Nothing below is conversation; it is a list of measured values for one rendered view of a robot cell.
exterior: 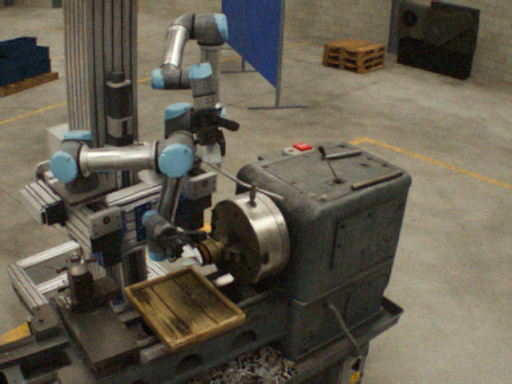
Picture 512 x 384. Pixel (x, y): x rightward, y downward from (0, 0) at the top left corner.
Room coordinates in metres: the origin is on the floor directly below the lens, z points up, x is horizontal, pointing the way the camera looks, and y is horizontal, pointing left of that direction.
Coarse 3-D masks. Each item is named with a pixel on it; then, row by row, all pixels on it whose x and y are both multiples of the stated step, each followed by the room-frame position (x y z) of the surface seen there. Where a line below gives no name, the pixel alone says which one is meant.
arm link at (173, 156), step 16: (64, 144) 1.67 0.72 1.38; (160, 144) 1.62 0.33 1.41; (176, 144) 1.60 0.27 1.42; (192, 144) 1.67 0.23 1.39; (64, 160) 1.56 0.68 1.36; (80, 160) 1.58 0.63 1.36; (96, 160) 1.59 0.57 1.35; (112, 160) 1.60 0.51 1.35; (128, 160) 1.60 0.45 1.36; (144, 160) 1.60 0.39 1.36; (160, 160) 1.57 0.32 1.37; (176, 160) 1.58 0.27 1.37; (192, 160) 1.60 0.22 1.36; (64, 176) 1.56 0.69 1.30; (80, 176) 1.60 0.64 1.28; (176, 176) 1.58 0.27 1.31
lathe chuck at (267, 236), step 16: (240, 208) 1.52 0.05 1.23; (256, 208) 1.54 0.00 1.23; (240, 224) 1.52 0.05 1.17; (256, 224) 1.48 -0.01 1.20; (272, 224) 1.50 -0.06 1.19; (224, 240) 1.60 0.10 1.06; (240, 240) 1.61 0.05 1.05; (256, 240) 1.45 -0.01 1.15; (272, 240) 1.47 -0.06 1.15; (272, 256) 1.45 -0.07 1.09; (240, 272) 1.51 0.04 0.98; (256, 272) 1.44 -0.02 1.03; (272, 272) 1.48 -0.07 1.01
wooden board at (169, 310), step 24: (144, 288) 1.49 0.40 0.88; (168, 288) 1.50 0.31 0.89; (192, 288) 1.52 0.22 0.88; (216, 288) 1.50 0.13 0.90; (144, 312) 1.33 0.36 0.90; (168, 312) 1.36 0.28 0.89; (192, 312) 1.38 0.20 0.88; (216, 312) 1.38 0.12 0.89; (240, 312) 1.37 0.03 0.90; (168, 336) 1.24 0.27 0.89; (192, 336) 1.23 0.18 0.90
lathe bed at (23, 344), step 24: (240, 288) 1.60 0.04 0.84; (120, 312) 1.38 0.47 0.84; (264, 312) 1.43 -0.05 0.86; (144, 336) 1.28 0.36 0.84; (216, 336) 1.30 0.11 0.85; (240, 336) 1.45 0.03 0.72; (264, 336) 1.45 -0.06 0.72; (0, 360) 1.03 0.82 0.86; (24, 360) 1.07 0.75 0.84; (48, 360) 1.12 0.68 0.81; (72, 360) 1.11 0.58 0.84; (168, 360) 1.20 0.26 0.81; (192, 360) 1.30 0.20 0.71; (216, 360) 1.31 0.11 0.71
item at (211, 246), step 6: (210, 240) 1.49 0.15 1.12; (216, 240) 1.51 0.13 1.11; (198, 246) 1.46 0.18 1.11; (204, 246) 1.46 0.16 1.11; (210, 246) 1.46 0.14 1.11; (216, 246) 1.47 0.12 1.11; (222, 246) 1.49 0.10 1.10; (204, 252) 1.44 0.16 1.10; (210, 252) 1.44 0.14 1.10; (216, 252) 1.45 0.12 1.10; (204, 258) 1.43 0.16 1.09; (210, 258) 1.44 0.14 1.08; (216, 258) 1.45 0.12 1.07; (204, 264) 1.43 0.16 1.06; (210, 264) 1.45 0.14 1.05
